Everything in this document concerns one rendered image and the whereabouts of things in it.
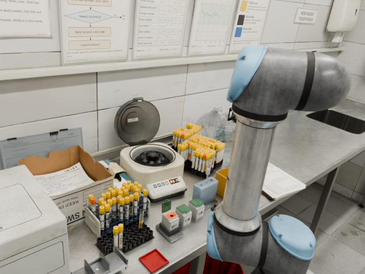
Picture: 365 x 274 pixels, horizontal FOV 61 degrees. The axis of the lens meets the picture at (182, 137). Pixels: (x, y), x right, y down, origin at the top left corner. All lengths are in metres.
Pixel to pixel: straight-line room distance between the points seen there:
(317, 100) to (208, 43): 1.17
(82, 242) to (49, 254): 0.34
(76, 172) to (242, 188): 0.80
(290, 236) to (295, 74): 0.39
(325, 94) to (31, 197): 0.67
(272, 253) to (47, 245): 0.51
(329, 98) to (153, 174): 0.80
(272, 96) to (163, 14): 0.97
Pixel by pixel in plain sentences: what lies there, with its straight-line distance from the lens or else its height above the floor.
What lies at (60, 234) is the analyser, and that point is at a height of 1.13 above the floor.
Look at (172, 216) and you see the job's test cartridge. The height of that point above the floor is 0.95.
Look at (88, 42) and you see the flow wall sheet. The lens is 1.33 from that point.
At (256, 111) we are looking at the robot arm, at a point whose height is 1.45.
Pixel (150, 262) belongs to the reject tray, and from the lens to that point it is 1.04.
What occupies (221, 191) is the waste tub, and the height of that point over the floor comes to 0.90.
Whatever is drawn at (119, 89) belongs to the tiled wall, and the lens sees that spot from 1.45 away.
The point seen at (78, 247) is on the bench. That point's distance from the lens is 1.11.
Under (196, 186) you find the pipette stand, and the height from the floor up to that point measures 0.97.
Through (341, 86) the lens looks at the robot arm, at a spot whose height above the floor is 1.51.
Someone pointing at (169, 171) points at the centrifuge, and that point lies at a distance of 1.29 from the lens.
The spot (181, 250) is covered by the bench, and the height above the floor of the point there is 0.88.
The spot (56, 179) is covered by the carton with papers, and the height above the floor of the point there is 0.94.
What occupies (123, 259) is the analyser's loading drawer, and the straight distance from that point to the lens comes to 0.99.
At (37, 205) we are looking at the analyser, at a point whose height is 1.17.
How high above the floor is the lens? 1.64
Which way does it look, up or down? 25 degrees down
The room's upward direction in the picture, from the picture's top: 6 degrees clockwise
